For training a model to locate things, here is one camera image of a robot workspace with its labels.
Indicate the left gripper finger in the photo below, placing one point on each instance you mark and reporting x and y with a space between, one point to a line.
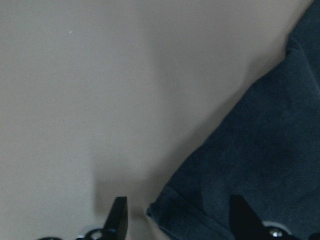
243 221

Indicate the black t-shirt with logo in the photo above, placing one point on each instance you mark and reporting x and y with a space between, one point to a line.
267 150

